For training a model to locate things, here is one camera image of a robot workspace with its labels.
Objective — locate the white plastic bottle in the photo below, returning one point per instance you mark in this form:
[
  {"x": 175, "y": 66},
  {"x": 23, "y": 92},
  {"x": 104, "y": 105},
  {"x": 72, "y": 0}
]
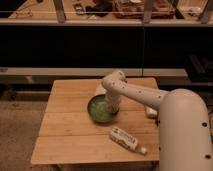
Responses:
[{"x": 127, "y": 141}]

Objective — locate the green ceramic bowl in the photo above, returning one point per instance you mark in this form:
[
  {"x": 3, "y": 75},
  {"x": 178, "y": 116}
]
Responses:
[{"x": 99, "y": 111}]

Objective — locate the wooden table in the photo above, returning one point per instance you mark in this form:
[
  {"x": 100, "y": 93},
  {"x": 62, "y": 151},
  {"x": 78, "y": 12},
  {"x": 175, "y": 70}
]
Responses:
[{"x": 68, "y": 135}]

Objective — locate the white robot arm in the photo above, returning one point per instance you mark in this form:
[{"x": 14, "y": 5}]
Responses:
[{"x": 184, "y": 130}]

